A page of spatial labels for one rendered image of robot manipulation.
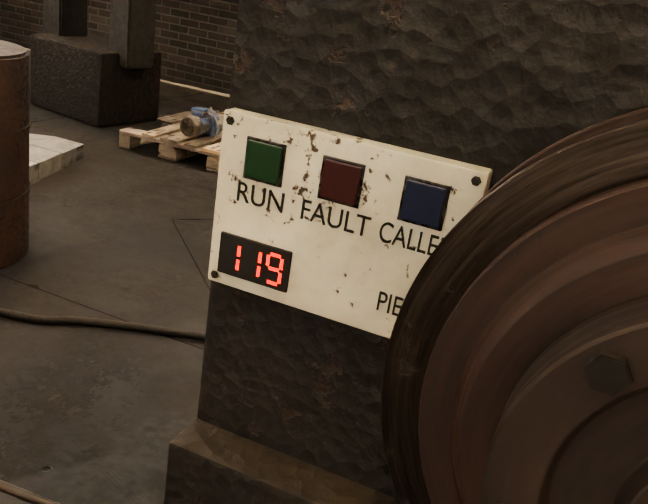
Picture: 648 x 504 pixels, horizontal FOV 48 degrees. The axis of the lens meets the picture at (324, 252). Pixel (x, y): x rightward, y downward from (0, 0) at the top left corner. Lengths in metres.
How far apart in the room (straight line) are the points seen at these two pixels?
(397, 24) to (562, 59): 0.14
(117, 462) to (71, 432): 0.20
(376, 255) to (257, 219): 0.13
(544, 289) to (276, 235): 0.32
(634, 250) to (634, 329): 0.06
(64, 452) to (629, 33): 1.94
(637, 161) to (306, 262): 0.35
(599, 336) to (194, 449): 0.52
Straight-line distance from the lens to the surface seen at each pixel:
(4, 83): 3.14
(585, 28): 0.64
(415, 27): 0.67
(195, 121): 5.11
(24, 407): 2.47
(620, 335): 0.43
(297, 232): 0.71
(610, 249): 0.48
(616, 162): 0.49
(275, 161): 0.70
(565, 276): 0.48
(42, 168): 4.55
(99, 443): 2.31
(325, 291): 0.72
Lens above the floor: 1.38
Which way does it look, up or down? 21 degrees down
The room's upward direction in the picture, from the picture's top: 9 degrees clockwise
